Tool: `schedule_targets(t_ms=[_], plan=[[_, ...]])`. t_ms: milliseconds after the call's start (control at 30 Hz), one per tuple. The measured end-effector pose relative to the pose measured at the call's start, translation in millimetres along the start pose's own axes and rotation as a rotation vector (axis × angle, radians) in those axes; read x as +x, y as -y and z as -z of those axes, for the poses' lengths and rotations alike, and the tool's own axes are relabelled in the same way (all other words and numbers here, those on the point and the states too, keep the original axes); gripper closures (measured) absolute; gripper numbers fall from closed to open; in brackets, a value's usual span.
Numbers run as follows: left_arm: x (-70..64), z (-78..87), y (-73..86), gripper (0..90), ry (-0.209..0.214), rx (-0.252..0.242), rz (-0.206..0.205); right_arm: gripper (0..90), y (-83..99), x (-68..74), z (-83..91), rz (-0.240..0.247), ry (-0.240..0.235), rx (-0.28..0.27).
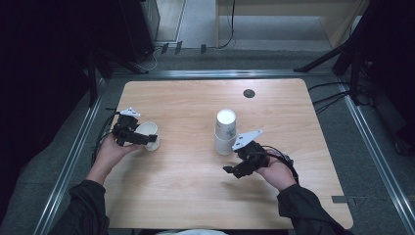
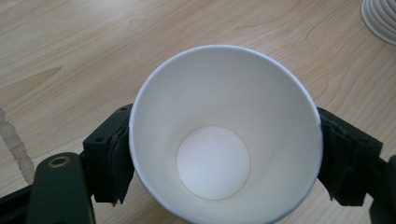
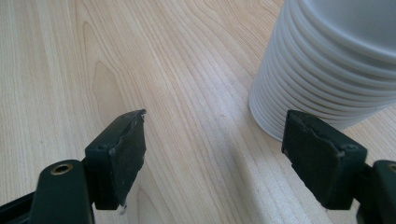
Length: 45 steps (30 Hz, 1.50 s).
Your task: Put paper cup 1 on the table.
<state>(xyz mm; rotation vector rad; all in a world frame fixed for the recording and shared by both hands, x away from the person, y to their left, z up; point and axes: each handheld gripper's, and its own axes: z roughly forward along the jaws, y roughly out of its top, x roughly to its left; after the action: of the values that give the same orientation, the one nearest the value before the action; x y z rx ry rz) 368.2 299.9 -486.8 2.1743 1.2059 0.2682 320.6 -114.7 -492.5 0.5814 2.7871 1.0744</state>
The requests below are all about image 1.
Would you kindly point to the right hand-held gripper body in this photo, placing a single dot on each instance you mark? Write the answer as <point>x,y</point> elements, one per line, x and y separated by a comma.
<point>253,160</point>

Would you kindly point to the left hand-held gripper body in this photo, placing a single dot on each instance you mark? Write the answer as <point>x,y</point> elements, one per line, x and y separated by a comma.
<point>125,129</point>

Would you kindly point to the person's left hand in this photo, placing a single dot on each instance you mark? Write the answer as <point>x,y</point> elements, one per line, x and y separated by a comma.
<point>117,155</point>

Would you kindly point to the person's right hand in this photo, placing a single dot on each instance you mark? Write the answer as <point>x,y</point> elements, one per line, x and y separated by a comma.
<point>279,174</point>

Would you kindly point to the black tape strip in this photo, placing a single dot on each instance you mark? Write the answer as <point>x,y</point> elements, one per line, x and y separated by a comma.
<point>109,108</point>

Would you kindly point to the black round table grommet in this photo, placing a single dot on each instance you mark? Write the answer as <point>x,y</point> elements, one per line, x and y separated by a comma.
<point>249,93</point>

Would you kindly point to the black metal stand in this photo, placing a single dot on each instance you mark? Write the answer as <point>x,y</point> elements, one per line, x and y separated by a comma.
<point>98,65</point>

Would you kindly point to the person's light shirt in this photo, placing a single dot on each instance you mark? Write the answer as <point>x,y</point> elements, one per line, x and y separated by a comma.
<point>192,232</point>

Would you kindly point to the grey tape piece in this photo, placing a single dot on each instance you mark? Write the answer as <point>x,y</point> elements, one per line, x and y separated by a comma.
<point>339,199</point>

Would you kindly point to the black cabinet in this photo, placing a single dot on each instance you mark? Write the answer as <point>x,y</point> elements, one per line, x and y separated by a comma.
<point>138,29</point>

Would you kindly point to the dark curtain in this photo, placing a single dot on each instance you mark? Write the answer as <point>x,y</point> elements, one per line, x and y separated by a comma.
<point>398,49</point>
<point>39,65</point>

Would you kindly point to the black tripod stand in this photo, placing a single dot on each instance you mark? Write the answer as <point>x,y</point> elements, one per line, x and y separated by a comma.
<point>326,56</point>

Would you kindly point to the light wooden cabinet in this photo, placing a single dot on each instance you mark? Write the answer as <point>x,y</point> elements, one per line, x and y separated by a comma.
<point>339,26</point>

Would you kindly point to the metal floor rail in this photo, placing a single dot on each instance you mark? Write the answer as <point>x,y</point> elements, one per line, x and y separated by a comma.
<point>383,163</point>
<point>221,73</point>
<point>68,169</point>

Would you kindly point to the small black bracket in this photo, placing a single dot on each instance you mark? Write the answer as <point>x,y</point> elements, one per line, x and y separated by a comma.
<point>178,47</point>
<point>164,48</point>

